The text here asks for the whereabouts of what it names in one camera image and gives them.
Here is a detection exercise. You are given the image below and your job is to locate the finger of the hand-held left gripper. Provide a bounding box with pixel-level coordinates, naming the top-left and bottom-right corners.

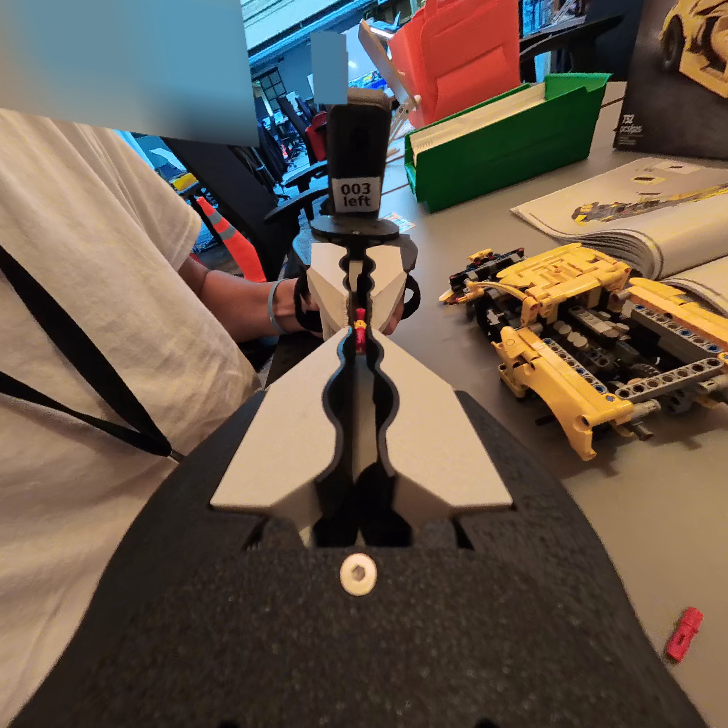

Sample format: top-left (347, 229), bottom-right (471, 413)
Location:
top-left (306, 243), bottom-right (357, 342)
top-left (358, 245), bottom-right (409, 336)

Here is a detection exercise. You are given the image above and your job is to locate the person's left hand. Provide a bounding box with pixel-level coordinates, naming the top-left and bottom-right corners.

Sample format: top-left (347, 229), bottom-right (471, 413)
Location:
top-left (289, 281), bottom-right (415, 337)

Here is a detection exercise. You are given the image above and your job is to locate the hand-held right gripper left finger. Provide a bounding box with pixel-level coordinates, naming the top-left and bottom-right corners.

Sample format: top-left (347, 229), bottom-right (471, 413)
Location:
top-left (209, 327), bottom-right (356, 548)

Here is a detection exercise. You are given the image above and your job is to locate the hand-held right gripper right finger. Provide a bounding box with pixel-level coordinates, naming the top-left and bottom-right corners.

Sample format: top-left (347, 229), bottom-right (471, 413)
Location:
top-left (355, 331), bottom-right (514, 548)

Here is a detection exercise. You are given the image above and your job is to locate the black office chair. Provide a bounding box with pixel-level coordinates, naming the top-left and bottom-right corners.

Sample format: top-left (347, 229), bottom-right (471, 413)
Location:
top-left (162, 136), bottom-right (332, 281)

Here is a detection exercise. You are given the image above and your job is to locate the toy car set box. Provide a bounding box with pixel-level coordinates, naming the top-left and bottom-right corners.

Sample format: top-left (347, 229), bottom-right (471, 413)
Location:
top-left (613, 0), bottom-right (728, 162)

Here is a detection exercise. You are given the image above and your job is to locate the yellow brick toy car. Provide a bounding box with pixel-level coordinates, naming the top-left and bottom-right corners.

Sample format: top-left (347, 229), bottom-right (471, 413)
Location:
top-left (439, 243), bottom-right (728, 463)

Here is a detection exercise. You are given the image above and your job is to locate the black shoulder strap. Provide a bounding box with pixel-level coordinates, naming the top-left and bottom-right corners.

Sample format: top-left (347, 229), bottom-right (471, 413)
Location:
top-left (0, 245), bottom-right (175, 460)

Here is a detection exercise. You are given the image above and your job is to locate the orange container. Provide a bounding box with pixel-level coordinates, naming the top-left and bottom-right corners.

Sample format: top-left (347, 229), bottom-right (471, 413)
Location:
top-left (388, 0), bottom-right (522, 129)

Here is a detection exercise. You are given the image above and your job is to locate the blue wristband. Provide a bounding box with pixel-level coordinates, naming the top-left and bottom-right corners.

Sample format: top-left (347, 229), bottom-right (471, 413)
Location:
top-left (267, 278), bottom-right (291, 336)

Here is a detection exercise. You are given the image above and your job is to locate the red office chair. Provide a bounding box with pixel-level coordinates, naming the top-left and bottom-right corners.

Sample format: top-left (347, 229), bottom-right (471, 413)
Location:
top-left (304, 111), bottom-right (332, 164)

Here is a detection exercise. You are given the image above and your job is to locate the open instruction booklet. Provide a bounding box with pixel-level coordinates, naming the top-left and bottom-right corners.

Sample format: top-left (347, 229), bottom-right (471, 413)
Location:
top-left (510, 156), bottom-right (728, 320)

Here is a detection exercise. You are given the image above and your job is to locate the orange traffic cone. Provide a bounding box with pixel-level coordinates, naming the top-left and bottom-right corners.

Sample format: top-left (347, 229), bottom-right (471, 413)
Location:
top-left (195, 196), bottom-right (268, 284)

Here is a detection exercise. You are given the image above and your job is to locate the green plastic bin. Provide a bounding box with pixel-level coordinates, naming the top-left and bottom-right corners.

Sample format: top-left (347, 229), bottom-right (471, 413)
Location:
top-left (404, 73), bottom-right (613, 215)

